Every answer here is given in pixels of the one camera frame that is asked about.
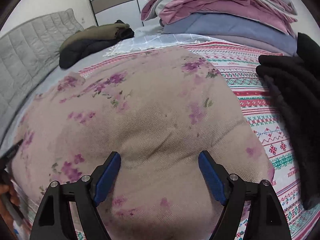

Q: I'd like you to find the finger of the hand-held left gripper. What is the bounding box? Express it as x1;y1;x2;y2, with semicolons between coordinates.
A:
0;139;24;167

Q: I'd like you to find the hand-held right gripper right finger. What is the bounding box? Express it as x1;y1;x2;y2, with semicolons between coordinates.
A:
198;150;292;240

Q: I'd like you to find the mauve folded blanket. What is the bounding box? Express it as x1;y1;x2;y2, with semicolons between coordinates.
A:
200;34;299;57

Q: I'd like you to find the black fleece garment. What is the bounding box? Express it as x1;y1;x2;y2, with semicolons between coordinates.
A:
255;32;320;210

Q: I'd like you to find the person's left hand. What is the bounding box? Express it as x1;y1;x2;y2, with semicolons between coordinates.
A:
0;183;20;207

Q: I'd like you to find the light blue checked fringed blanket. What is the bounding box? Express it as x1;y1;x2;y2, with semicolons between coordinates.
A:
102;32;218;58

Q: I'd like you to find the patterned knit-print blanket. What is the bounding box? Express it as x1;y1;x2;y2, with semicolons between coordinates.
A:
10;41;310;240

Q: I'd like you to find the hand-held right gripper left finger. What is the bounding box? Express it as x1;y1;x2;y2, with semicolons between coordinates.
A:
29;151;122;240

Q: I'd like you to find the olive and black jacket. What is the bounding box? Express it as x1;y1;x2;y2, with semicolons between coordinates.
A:
59;19;135;69

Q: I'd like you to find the stack of folded blankets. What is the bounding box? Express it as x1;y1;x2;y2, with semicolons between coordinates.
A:
141;0;297;34

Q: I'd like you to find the grey quilted headboard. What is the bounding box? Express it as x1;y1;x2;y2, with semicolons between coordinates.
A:
0;8;85;117

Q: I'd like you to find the white wardrobe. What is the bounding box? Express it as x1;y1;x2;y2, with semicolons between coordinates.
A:
85;0;150;30

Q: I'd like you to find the pink floral padded jacket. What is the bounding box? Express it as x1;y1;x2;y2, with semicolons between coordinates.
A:
11;47;275;240

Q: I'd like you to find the blue folded blanket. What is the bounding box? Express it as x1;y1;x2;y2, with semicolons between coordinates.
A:
161;12;298;49

